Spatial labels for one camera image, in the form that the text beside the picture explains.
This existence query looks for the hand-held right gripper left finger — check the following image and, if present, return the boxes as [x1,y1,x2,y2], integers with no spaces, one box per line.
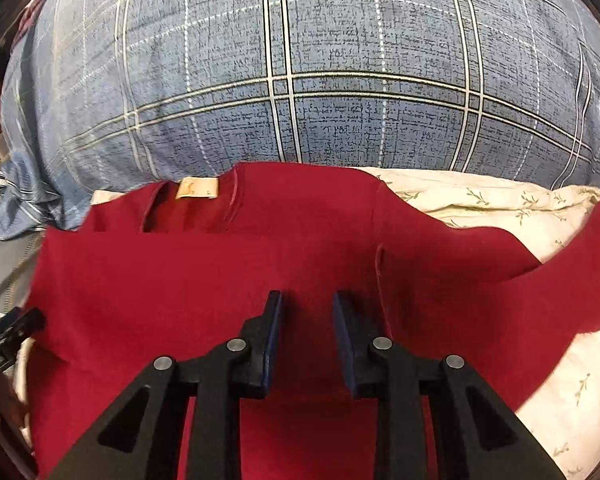
[47,290,286,480]

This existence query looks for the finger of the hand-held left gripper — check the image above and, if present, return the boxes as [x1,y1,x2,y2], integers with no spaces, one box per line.
[0,307,46,386]

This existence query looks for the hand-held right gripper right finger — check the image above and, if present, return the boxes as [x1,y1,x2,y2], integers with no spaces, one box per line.
[332,290,566,480]

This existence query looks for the red shirt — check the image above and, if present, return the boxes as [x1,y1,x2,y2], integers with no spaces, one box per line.
[25,162,600,480]

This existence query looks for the grey bed sheet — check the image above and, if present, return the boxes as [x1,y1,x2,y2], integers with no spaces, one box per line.
[0,227,48,318]

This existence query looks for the cream floral pillow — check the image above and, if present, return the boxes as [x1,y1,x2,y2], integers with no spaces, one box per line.
[10,167,600,480]

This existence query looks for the blue plaid pillow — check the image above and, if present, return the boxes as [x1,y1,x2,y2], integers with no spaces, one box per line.
[0,0,600,233]

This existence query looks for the dark red cloth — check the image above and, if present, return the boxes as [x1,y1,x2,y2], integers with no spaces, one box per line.
[15,0,63,38]

